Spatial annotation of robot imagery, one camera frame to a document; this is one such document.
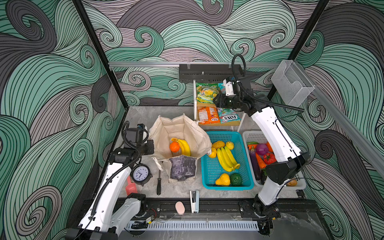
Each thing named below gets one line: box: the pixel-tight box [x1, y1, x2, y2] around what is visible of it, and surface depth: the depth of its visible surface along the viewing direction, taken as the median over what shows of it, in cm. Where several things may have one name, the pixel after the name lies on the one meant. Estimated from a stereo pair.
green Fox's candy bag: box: [217, 107, 241, 124], surface depth 92 cm
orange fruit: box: [169, 141, 180, 153], surface depth 93 cm
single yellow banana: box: [171, 137, 191, 157], surface depth 94 cm
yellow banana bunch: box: [217, 146, 241, 172], surface depth 90 cm
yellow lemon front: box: [209, 147, 217, 159], surface depth 90 cm
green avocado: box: [230, 173, 242, 186], surface depth 80 cm
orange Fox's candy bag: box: [198, 106, 221, 125], surface depth 92 cm
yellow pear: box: [215, 173, 231, 186], surface depth 80 cm
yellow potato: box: [212, 140, 226, 149], surface depth 94 cm
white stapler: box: [189, 190, 200, 214], surface depth 76 cm
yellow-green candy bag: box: [196, 82, 219, 104], surface depth 79 cm
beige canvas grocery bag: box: [148, 114, 212, 183], surface depth 79 cm
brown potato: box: [286, 179, 298, 187], surface depth 76 cm
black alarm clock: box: [130, 160, 153, 187], surface depth 84 cm
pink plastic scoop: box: [125, 175, 138, 196], surface depth 81 cm
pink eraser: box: [175, 201, 185, 216], surface depth 74 cm
